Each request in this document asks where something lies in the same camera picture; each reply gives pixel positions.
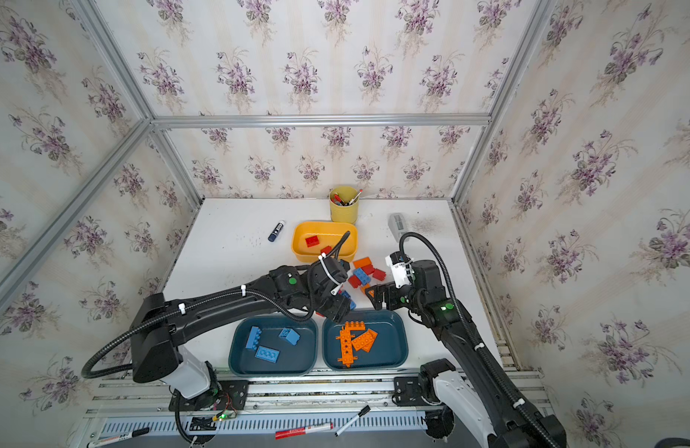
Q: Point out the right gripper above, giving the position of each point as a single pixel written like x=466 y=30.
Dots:
x=392 y=294

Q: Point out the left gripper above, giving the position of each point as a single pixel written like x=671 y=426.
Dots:
x=334 y=302

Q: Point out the blue long lego brick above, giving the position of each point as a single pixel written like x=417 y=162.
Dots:
x=364 y=278

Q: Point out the large blue lego block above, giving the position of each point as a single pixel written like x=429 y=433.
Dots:
x=347 y=296

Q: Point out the red lego panel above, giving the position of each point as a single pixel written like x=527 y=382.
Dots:
x=355 y=282
x=379 y=274
x=368 y=269

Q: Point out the orange lego brick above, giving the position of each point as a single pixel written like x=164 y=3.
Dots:
x=355 y=326
x=365 y=341

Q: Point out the orange lego top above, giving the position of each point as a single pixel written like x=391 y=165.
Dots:
x=362 y=263

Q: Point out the blue sloped lego brick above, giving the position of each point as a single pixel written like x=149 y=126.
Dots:
x=290 y=335

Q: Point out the long orange lego plate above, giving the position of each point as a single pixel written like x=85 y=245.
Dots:
x=346 y=357

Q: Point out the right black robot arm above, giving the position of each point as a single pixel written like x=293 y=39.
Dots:
x=472 y=385

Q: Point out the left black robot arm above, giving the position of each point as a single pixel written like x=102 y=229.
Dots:
x=153 y=348

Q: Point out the right teal plastic bin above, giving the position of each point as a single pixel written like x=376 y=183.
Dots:
x=389 y=351

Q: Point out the teal plastic bin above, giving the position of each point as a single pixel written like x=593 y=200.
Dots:
x=293 y=361
x=389 y=351

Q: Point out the yellow plastic bin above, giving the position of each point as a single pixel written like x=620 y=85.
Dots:
x=329 y=234

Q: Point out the grey stapler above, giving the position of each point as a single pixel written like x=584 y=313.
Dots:
x=397 y=225

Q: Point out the left teal plastic bin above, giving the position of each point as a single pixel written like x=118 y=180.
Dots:
x=293 y=361

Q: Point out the blue glue stick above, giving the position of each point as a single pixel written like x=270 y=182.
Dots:
x=276 y=232

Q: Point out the yellow pen cup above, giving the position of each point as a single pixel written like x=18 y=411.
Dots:
x=344 y=203

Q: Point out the black white marker pen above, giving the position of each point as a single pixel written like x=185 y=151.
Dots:
x=363 y=412

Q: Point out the red marker pen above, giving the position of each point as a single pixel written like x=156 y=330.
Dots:
x=288 y=433

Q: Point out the black marker at left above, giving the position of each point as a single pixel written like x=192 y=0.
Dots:
x=119 y=438

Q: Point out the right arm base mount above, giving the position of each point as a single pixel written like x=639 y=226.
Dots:
x=417 y=392

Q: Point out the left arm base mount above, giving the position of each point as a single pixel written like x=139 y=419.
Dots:
x=230 y=395

